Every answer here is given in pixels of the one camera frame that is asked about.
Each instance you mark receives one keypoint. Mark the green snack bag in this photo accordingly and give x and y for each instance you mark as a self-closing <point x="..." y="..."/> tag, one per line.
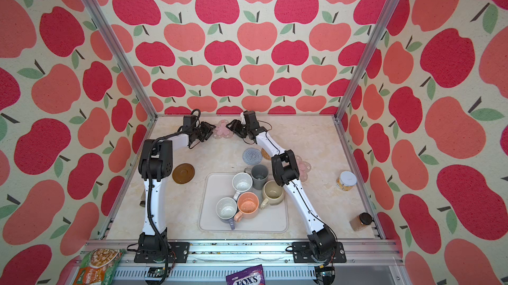
<point x="99" y="266"/>

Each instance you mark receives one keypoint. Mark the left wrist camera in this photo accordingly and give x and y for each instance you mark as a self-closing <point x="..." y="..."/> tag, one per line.
<point x="190" y="122"/>

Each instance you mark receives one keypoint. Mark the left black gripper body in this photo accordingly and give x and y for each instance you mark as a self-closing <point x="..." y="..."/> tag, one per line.
<point x="201" y="133"/>

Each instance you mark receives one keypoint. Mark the left aluminium frame post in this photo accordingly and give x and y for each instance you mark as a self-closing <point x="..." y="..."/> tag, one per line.
<point x="118" y="53"/>

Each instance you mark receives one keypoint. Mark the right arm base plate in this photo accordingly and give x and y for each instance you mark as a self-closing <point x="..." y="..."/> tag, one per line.
<point x="302" y="253"/>

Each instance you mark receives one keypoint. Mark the white lid glass jar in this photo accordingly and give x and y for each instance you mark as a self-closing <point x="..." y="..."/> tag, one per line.
<point x="346" y="181"/>

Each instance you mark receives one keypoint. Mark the grey spice bottle lying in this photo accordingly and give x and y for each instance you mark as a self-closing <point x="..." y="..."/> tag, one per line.
<point x="143" y="199"/>

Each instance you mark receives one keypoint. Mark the grey round woven coaster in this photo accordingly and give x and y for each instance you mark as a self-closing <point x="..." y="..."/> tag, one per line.
<point x="252" y="156"/>

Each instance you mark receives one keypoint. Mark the aluminium frame post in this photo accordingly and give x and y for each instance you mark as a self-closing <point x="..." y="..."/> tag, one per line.
<point x="118" y="53"/>
<point x="379" y="30"/>

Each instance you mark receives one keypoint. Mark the tan round rattan coaster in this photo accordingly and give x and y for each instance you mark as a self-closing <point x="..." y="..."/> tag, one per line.
<point x="265" y="155"/>

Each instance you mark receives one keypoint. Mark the orange mug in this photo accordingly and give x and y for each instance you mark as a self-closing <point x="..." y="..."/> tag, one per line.
<point x="248" y="205"/>

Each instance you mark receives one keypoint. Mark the beige mug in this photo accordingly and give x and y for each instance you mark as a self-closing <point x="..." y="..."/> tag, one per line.
<point x="272" y="194"/>

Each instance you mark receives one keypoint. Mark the purple Fox's candy bag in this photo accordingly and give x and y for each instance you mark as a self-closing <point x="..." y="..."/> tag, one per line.
<point x="253" y="275"/>

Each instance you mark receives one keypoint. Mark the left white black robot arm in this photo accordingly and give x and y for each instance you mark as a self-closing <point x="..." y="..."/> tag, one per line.
<point x="155" y="166"/>

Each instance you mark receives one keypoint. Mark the white mug purple handle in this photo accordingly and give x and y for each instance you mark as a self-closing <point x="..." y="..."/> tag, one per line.
<point x="226" y="209"/>

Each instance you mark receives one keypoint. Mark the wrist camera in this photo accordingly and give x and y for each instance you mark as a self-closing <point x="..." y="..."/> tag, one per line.
<point x="190" y="122"/>
<point x="250" y="119"/>

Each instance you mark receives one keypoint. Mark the dark grey mug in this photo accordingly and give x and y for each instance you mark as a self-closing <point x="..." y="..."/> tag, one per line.
<point x="259" y="175"/>

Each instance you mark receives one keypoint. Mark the pink flower coaster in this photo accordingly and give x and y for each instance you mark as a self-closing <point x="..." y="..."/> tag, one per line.
<point x="304" y="168"/>
<point x="221" y="131"/>

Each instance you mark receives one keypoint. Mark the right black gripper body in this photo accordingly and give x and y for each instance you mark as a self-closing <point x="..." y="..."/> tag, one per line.
<point x="239" y="128"/>

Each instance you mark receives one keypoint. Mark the right aluminium frame post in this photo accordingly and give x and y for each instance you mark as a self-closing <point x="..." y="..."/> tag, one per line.
<point x="379" y="30"/>

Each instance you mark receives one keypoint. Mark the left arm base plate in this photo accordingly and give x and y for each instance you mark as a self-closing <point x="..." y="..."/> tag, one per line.
<point x="176" y="252"/>

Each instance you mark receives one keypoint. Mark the white mug upper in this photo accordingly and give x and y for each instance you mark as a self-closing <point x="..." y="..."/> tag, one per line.
<point x="241" y="182"/>

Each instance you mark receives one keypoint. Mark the black lid spice jar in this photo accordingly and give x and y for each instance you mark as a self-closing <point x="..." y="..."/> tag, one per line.
<point x="361" y="221"/>

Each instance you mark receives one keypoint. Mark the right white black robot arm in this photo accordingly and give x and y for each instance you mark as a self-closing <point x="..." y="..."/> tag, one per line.
<point x="285" y="171"/>

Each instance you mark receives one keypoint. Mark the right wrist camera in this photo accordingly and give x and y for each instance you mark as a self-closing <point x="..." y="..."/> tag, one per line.
<point x="250" y="119"/>

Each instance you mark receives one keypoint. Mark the brown round wooden coaster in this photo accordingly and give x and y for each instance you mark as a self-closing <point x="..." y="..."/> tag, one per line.
<point x="183" y="173"/>

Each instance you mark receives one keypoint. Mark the white plastic tray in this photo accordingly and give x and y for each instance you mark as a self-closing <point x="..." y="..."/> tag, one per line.
<point x="272" y="219"/>

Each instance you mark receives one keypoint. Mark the aluminium front rail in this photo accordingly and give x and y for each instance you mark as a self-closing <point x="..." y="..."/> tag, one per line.
<point x="369" y="261"/>

